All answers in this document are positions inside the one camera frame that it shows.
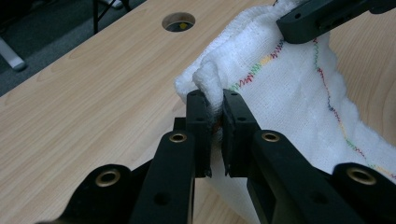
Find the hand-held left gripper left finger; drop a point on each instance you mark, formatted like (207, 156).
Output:
(169, 174)

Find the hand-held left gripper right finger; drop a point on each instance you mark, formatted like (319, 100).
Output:
(280, 180)

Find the white cloth with coloured stitching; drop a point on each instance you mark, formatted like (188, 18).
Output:
(289, 93)

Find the black folding chair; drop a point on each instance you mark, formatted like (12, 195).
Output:
(96, 18)

